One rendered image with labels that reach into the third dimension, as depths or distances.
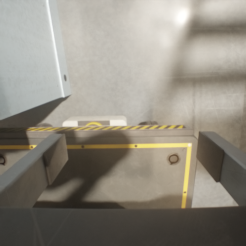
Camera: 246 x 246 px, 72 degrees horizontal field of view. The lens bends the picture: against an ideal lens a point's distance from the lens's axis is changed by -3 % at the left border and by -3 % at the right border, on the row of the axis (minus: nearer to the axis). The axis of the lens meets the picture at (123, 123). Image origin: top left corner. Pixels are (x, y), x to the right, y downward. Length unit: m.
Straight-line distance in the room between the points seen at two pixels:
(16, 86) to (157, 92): 0.57
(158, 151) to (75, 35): 0.60
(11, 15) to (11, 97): 0.21
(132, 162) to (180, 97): 0.42
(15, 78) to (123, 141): 0.33
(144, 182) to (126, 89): 0.42
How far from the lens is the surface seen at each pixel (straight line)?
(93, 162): 0.56
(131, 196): 0.62
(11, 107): 0.46
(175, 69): 0.83
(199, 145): 0.17
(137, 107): 0.82
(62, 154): 0.16
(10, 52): 0.50
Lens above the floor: 0.80
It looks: 74 degrees down
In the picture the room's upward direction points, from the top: 175 degrees counter-clockwise
